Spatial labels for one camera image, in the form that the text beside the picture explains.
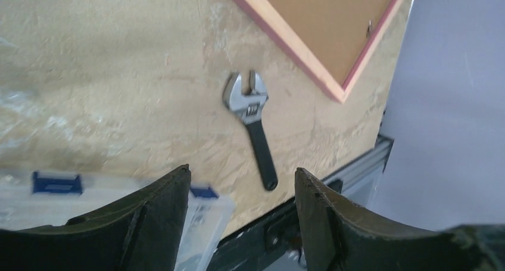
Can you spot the adjustable wrench black handle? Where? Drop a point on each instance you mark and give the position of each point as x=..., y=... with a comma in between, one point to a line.
x=248, y=107

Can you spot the clear screw organizer box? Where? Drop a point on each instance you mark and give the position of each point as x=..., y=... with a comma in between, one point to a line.
x=32, y=198

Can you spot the pink picture frame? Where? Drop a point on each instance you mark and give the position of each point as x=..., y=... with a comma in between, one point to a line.
x=326, y=39

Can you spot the aluminium rail right side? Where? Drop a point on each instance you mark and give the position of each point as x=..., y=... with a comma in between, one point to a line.
x=356, y=170

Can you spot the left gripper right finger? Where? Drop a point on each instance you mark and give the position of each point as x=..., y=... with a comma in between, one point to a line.
x=338, y=234

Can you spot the silver frame clip lower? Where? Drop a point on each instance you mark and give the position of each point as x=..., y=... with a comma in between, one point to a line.
x=369, y=28

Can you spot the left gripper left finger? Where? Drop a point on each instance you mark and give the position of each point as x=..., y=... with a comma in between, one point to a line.
x=141, y=231

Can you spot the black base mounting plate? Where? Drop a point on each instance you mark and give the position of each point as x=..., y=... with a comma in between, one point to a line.
x=256, y=237

